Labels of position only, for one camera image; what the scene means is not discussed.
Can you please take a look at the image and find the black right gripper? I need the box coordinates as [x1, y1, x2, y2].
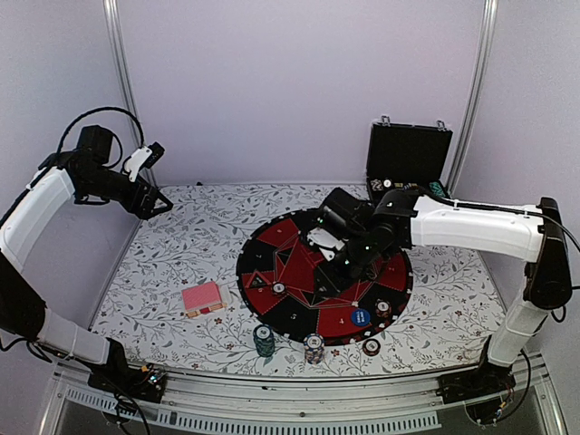
[312, 232, 378, 299]

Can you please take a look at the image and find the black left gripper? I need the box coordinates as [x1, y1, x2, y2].
[80, 166, 174, 218]

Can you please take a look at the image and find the blue small blind button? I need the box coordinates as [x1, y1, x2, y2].
[351, 308, 371, 328]

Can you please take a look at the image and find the brown chip stack seat three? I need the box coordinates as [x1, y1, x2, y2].
[375, 299, 392, 319]

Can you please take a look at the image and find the brown 100 poker chip stack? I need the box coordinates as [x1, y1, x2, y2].
[362, 338, 381, 356]

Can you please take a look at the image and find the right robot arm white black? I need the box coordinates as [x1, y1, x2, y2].
[305, 185, 573, 395]

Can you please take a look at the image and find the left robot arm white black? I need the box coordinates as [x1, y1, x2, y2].
[1, 125, 172, 393]

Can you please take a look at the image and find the round red black poker mat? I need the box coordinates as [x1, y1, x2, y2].
[236, 209, 413, 346]

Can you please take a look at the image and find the green poker chip stack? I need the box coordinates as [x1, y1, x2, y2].
[253, 324, 276, 357]

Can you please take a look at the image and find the red playing card deck box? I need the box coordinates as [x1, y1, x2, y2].
[181, 281, 227, 318]

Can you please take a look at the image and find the black poker chip case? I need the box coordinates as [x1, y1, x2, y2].
[366, 115, 453, 204]

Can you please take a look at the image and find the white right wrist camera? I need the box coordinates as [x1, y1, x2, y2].
[306, 227, 345, 262]

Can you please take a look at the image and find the left aluminium frame post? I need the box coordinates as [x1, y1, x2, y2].
[102, 0, 160, 194]

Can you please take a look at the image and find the aluminium frame post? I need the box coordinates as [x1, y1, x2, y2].
[447, 0, 498, 194]
[102, 0, 160, 194]

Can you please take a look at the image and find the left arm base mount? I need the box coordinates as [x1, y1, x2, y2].
[84, 362, 167, 403]

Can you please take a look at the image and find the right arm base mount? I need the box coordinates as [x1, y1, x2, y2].
[436, 363, 516, 425]

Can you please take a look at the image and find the right aluminium frame post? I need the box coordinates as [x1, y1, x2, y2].
[447, 0, 498, 194]

